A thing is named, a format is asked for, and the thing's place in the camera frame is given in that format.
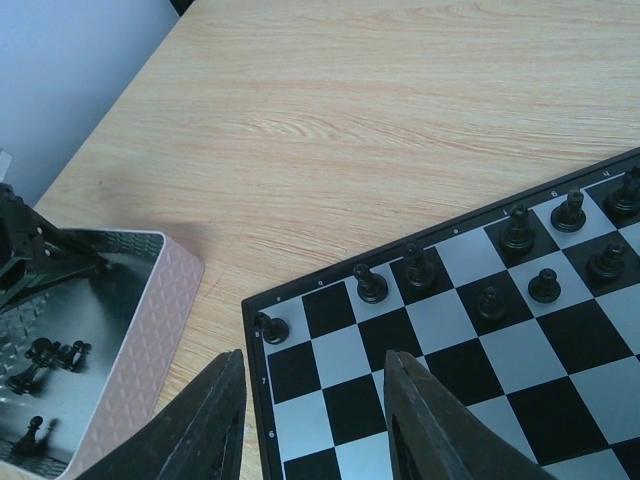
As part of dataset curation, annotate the black chess king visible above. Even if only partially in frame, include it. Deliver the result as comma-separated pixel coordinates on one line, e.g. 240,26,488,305
5,337,57,395

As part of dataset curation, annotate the pink tin with black pieces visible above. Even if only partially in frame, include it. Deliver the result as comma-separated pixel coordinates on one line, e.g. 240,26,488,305
1,230,204,479

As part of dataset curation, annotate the black chess knight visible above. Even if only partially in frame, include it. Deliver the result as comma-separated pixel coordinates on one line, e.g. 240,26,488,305
550,188,586,233

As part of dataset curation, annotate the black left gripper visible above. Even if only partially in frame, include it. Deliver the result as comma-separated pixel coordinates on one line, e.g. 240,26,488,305
1,183,108,310

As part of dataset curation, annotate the black chess bishop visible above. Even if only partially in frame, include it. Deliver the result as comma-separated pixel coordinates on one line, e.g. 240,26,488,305
499,204,536,258

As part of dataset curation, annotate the black chess pawn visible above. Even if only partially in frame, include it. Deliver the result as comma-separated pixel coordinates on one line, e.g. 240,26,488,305
11,415,44,456
586,242,627,284
477,287,506,322
528,268,561,304

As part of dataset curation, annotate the black and silver chessboard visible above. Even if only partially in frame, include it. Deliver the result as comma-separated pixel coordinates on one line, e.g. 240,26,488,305
242,150,639,479

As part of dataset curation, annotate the black chess piece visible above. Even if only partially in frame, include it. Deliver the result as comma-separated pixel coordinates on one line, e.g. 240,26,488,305
52,340,92,373
404,242,436,290
353,263,388,304

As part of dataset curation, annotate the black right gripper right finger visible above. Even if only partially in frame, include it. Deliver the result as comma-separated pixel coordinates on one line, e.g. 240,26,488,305
383,350,553,480

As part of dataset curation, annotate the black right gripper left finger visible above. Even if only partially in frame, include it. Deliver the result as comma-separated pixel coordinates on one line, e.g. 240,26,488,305
79,349,246,480

